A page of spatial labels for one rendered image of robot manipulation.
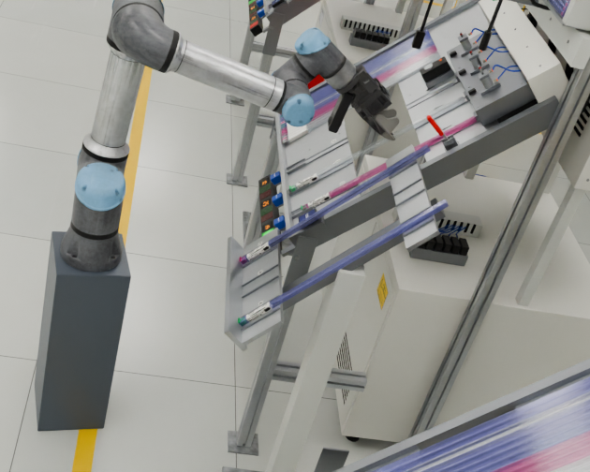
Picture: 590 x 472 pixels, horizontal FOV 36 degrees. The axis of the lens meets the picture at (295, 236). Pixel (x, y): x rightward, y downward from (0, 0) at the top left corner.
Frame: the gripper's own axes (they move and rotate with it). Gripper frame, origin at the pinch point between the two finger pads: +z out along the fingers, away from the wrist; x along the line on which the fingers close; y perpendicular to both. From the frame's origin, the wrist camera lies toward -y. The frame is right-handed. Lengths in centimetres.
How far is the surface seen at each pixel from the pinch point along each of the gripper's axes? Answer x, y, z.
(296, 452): -49, -61, 29
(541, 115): -21.0, 34.0, 8.8
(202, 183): 115, -96, 26
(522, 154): 197, -1, 163
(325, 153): 10.5, -18.2, -2.3
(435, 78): 14.6, 16.7, 2.6
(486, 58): 3.0, 30.8, 1.1
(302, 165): 9.7, -25.2, -4.2
